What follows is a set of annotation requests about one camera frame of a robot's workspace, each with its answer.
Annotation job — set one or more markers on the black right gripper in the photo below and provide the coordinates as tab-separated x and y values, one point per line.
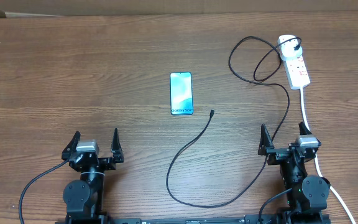
276	154

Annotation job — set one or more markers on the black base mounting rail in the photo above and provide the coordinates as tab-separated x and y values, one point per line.
247	219

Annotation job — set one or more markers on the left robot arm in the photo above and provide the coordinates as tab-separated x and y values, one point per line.
84	197

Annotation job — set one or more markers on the brown cardboard backdrop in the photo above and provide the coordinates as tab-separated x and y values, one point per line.
130	7

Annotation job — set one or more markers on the white wall charger plug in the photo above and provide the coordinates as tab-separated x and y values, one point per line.
289	47

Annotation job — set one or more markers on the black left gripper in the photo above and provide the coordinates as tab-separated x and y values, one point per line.
109	163

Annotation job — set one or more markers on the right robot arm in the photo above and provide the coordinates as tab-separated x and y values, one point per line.
306	194

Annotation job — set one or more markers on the white power strip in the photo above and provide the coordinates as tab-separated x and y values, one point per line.
297	73

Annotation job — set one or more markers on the blue Samsung Galaxy smartphone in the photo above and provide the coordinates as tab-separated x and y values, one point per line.
181	94

